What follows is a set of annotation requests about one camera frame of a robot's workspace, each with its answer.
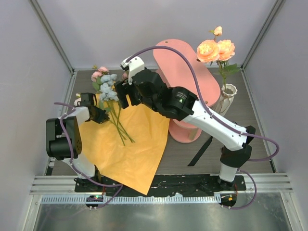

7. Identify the small pink flower stem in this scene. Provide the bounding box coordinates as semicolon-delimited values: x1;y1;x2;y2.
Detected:
91;65;109;91

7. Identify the pink rose stem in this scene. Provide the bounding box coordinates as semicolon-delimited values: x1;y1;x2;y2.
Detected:
74;93;81;107

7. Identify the blue flower stem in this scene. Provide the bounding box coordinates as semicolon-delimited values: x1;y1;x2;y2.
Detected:
97;74;135;145

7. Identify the mauve flower stem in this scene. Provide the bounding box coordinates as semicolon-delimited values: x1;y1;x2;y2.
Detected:
122;71;128;80

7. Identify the purple cable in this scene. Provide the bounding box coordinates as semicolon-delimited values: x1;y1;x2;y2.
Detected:
54;102;125;209
125;45;280;210

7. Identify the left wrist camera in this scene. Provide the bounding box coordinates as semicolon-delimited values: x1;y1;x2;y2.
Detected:
81;92;97;107

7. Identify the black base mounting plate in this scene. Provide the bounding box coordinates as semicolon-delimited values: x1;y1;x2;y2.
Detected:
74;174;246;197

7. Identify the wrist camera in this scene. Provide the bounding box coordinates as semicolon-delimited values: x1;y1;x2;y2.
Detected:
120;56;145;85
81;92;97;107

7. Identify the orange flower bouquet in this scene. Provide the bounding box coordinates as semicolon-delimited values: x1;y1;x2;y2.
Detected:
79;101;169;195

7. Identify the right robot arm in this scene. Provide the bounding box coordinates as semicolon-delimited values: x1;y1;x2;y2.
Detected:
114;69;252;190

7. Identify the orange rose stem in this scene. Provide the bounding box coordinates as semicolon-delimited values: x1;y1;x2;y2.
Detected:
196;26;240;94

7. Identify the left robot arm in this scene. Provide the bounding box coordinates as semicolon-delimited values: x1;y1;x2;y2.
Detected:
46;106;109;192

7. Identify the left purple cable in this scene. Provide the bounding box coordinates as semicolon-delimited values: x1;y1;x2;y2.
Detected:
54;102;125;209

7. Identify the pink three-tier shelf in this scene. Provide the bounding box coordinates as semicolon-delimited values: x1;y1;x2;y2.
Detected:
152;38;221;144

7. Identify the white slotted cable duct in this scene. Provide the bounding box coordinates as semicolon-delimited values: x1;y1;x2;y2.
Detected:
41;194;221;205

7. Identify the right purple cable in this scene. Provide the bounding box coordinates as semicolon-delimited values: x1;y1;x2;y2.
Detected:
125;45;280;210

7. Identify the black ribbon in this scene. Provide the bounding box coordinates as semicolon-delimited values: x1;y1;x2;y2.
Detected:
188;136;213;167

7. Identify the white ribbed ceramic vase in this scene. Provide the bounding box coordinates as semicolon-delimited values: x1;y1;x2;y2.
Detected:
211;84;237;116

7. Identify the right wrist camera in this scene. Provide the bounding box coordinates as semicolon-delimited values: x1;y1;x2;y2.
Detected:
120;56;145;85

